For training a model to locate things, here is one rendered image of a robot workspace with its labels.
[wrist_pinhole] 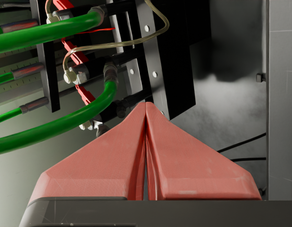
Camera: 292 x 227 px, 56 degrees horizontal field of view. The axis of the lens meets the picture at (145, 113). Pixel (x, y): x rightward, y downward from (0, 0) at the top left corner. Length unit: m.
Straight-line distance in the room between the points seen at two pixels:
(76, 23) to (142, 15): 0.23
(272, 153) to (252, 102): 0.15
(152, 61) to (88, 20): 0.23
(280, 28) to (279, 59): 0.04
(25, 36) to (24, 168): 0.54
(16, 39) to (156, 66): 0.29
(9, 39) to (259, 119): 0.47
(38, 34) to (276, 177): 0.39
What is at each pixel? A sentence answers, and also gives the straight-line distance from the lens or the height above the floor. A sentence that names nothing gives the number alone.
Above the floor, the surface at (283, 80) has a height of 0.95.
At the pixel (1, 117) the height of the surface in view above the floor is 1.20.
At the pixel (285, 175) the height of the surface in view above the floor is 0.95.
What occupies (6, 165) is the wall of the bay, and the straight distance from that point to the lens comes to 0.74.
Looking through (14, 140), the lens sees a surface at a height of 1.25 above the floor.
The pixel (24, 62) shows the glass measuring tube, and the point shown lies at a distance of 0.69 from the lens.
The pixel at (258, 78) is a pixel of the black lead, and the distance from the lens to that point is 0.55.
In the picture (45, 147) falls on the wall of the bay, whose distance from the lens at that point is 0.76.
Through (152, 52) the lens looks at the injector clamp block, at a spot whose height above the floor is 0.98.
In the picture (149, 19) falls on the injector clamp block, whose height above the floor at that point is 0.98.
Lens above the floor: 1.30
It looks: 34 degrees down
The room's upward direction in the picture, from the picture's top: 119 degrees counter-clockwise
